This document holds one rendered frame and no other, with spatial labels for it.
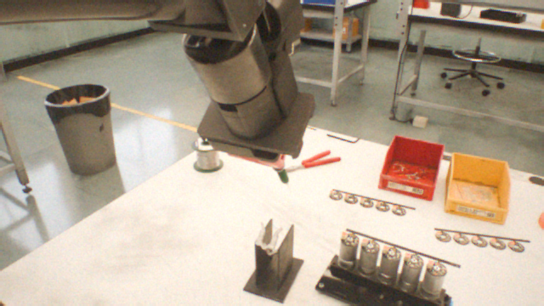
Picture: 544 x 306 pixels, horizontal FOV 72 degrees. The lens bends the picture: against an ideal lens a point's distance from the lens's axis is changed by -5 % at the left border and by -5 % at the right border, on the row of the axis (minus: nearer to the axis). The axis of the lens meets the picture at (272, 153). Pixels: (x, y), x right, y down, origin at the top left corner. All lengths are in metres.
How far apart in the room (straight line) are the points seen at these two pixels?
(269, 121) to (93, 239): 0.42
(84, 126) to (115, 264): 1.68
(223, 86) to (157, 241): 0.39
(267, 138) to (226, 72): 0.09
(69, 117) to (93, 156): 0.26
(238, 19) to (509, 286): 0.52
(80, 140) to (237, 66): 2.04
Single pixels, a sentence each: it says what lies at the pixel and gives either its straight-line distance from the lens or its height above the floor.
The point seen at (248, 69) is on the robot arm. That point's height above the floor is 1.08.
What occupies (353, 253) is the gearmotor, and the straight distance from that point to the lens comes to 0.54.
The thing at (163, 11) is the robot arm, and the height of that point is 1.13.
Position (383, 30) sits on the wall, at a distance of 5.03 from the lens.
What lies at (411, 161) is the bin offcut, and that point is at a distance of 0.85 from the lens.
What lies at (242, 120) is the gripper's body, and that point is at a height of 1.02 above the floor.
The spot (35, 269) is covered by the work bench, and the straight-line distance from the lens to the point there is 0.67.
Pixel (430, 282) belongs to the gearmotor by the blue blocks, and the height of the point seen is 0.80.
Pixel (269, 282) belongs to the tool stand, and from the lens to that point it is 0.56.
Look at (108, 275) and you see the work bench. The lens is 0.61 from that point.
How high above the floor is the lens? 1.16
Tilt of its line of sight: 29 degrees down
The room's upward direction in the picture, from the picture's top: straight up
